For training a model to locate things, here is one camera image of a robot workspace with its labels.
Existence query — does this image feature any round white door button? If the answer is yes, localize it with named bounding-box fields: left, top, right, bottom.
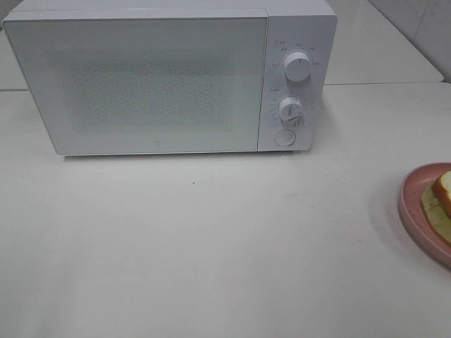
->
left=274, top=130, right=296, bottom=147

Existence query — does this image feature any white microwave door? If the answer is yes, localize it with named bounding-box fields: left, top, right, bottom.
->
left=5, top=18, right=266, bottom=156

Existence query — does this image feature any pink round plate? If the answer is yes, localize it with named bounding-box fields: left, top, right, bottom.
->
left=398, top=162, right=450, bottom=268

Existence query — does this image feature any white bread sandwich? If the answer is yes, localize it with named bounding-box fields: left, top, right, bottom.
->
left=421, top=171, right=450, bottom=245

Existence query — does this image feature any lower white timer knob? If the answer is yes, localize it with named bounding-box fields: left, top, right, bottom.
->
left=278, top=97, right=304, bottom=123

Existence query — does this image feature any upper white power knob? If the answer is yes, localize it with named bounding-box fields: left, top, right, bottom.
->
left=283, top=51, right=313, bottom=82

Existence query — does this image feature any white microwave oven body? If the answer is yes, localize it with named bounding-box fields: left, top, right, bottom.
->
left=2, top=1, right=338, bottom=154

